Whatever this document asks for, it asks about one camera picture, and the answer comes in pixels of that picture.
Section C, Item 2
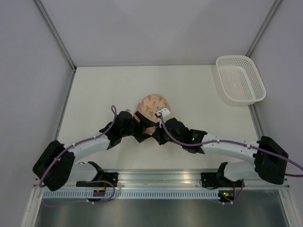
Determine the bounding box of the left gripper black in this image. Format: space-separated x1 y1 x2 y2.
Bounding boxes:
121 112 155 143

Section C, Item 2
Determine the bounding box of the floral mesh laundry bag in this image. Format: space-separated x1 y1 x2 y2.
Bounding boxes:
134 94 171 123

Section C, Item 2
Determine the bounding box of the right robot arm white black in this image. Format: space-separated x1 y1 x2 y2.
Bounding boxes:
152 118 289 187

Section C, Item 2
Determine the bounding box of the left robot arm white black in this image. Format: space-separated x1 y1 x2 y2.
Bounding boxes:
33 111 159 191

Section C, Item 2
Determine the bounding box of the white perforated plastic basket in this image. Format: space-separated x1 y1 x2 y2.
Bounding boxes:
214 55 266 105

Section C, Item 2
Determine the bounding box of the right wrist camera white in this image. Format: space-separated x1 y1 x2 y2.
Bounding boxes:
155 108 171 122

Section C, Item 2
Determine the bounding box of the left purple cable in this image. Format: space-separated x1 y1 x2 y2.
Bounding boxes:
38 105 119 208

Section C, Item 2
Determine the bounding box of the purple cable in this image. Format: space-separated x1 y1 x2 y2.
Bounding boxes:
38 105 119 208
157 112 303 206

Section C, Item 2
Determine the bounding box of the aluminium mounting rail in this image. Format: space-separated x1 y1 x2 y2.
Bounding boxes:
33 168 291 190

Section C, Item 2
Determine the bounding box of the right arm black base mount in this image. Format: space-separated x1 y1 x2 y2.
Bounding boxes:
199 172 228 190

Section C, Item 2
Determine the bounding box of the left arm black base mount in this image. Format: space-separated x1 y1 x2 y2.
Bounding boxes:
76 172 119 187

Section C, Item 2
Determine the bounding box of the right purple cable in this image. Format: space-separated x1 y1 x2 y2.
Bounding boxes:
157 112 303 206

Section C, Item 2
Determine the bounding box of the white slotted cable duct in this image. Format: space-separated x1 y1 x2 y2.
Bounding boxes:
43 189 220 200

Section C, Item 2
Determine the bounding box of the left aluminium frame post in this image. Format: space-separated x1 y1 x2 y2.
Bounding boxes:
33 0 77 72

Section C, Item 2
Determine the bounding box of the aluminium frame post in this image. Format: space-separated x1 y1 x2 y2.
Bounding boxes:
33 0 77 72
245 0 284 57

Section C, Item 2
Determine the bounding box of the right aluminium frame post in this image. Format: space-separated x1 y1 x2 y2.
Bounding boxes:
245 0 284 57

